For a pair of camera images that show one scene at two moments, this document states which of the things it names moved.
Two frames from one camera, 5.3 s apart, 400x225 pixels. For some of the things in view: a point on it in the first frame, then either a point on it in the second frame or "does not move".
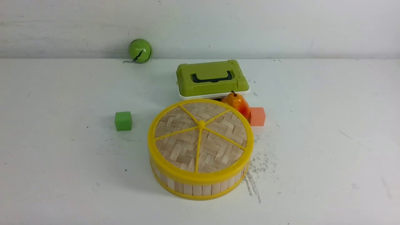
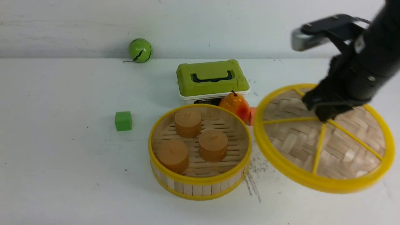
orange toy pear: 238,102 does not move
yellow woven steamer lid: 200,140 → 350,150
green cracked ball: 140,50 does not move
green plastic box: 213,80 does not move
